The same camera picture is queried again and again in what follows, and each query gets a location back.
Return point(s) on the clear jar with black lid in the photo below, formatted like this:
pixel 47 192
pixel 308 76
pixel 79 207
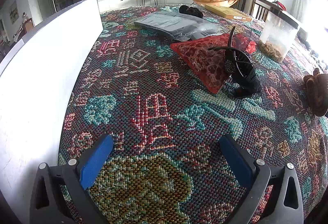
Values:
pixel 278 34

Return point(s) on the grey plastic package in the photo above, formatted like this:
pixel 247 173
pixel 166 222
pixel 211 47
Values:
pixel 180 27

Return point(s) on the white cardboard storage box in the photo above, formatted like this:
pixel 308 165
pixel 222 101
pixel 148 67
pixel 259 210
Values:
pixel 37 79

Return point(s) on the wooden crib rail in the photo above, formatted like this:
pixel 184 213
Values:
pixel 261 8

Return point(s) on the red patterned cushion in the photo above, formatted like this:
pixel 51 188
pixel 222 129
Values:
pixel 208 65

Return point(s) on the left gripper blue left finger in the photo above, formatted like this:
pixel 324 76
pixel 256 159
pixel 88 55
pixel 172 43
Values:
pixel 92 160

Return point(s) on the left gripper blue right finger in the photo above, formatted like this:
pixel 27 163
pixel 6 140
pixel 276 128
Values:
pixel 239 160

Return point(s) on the black bag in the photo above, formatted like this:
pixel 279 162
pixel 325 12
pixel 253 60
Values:
pixel 240 67

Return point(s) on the flat yellow cardboard box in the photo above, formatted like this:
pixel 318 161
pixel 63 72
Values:
pixel 229 13

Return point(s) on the small black pouch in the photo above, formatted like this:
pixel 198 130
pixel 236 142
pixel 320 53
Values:
pixel 192 11

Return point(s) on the colourful woven patterned table cloth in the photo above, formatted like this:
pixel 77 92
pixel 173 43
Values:
pixel 166 165

